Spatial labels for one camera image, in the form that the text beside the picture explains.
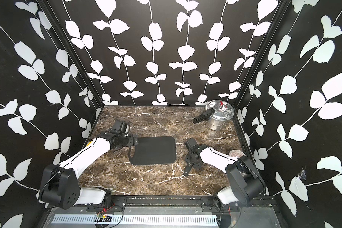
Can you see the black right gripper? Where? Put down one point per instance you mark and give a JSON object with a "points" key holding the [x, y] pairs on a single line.
{"points": [[188, 159]]}

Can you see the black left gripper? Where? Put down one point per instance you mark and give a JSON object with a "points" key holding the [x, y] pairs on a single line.
{"points": [[131, 141]]}

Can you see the black handled cleaver knife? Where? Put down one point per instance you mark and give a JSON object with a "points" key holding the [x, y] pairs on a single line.
{"points": [[187, 169]]}

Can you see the black cutting board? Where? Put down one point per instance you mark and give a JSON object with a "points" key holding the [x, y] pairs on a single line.
{"points": [[154, 150]]}

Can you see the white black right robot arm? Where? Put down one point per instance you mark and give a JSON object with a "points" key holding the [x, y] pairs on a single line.
{"points": [[245, 182]]}

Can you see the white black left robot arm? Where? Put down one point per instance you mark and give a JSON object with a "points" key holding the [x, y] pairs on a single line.
{"points": [[59, 184]]}

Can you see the pink ribbed shell bowl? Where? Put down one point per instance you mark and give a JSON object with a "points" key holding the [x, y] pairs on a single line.
{"points": [[236, 153]]}

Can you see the steel pressure cooker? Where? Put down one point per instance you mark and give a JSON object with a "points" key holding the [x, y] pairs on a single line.
{"points": [[217, 113]]}

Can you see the white perforated strip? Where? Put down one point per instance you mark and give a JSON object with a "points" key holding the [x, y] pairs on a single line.
{"points": [[178, 220]]}

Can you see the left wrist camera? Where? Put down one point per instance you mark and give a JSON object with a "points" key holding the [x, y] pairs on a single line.
{"points": [[120, 128]]}

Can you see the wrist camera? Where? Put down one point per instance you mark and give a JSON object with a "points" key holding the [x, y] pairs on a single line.
{"points": [[120, 128], [191, 144]]}

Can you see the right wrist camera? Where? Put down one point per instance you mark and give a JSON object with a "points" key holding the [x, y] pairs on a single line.
{"points": [[191, 144]]}

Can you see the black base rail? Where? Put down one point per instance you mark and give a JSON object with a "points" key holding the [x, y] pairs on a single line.
{"points": [[205, 203]]}

